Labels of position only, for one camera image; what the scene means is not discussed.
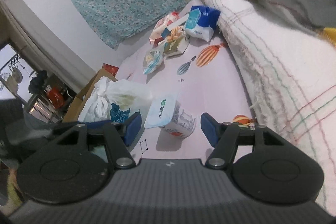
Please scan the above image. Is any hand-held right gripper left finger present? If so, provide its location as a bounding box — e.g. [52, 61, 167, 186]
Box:
[51, 112, 142, 169]

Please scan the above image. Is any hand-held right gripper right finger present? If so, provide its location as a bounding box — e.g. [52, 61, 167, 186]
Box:
[201, 113, 285, 169]

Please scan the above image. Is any white yogurt cup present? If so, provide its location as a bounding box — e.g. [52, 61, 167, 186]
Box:
[144, 94, 197, 138]

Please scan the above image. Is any white blue plastic bag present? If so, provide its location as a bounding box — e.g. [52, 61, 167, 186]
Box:
[78, 76, 153, 123]

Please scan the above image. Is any brown cardboard box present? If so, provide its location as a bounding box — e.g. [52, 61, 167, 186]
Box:
[63, 68, 118, 123]

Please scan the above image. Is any orange striped cloth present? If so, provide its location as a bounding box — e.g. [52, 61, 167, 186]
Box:
[167, 27, 185, 43]

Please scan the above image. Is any clear packet blue content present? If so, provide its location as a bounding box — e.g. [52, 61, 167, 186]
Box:
[143, 48, 164, 75]

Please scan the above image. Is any green paper box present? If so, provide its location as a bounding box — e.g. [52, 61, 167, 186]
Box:
[163, 36, 190, 57]

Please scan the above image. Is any white striped blanket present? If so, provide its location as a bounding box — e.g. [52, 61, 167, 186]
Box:
[199, 0, 336, 216]

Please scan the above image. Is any pink wet wipes pack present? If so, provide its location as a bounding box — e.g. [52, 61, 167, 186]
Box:
[149, 12, 180, 45]

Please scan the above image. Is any blue tissue pack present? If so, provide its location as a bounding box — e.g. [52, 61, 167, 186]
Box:
[184, 5, 221, 42]

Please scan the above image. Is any grey blanket yellow print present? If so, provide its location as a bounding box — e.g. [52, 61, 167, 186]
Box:
[215, 0, 336, 51]

